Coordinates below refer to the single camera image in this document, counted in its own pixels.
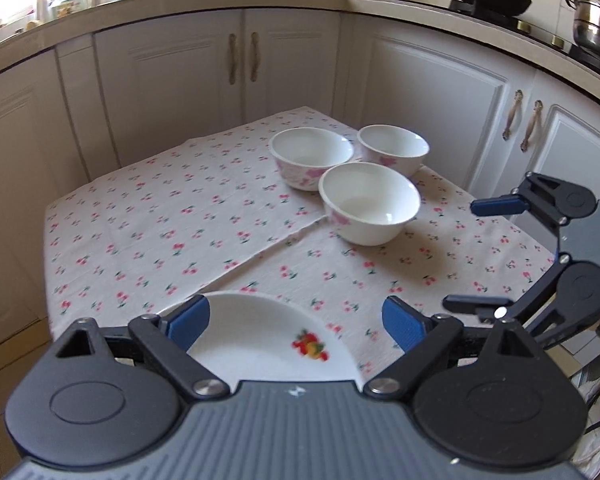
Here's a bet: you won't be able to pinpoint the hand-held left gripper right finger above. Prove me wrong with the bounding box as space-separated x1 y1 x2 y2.
364 296 543 401

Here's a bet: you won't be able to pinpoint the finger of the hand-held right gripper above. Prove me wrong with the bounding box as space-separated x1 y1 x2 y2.
442 252 573 328
471 172 566 226

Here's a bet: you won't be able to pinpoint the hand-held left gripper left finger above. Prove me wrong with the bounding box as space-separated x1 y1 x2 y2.
57 295 230 401

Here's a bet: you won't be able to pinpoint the white fruit-print plate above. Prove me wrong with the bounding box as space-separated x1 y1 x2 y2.
161 291 365 387

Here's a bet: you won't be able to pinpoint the white bowl pink flowers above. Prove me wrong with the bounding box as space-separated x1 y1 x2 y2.
357 124 429 178
270 128 355 192
318 162 421 247

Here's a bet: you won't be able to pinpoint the white cabinet door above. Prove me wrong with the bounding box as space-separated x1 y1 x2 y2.
342 12 538 201
0 50 88 361
94 8 248 168
525 104 600 261
243 6 343 128

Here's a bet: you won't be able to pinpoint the cherry-print tablecloth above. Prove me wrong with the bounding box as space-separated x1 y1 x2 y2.
44 106 556 391

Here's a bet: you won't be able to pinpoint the gas stove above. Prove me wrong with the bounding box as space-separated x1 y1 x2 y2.
447 0 600 83

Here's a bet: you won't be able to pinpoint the steel pot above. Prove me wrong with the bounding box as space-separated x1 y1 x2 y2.
561 0 600 61

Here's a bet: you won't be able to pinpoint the narrow white cabinet panel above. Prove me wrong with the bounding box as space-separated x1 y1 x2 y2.
55 35 121 183

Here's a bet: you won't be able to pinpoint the labelled glass jar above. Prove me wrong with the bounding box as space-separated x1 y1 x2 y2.
49 0 84 22

